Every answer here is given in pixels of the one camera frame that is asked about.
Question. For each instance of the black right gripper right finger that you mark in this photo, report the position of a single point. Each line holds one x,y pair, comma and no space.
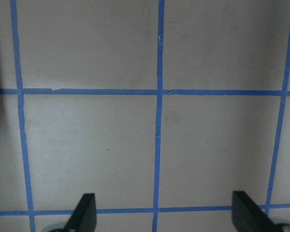
248,217

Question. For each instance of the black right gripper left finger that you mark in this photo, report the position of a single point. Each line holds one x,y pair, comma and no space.
84,217

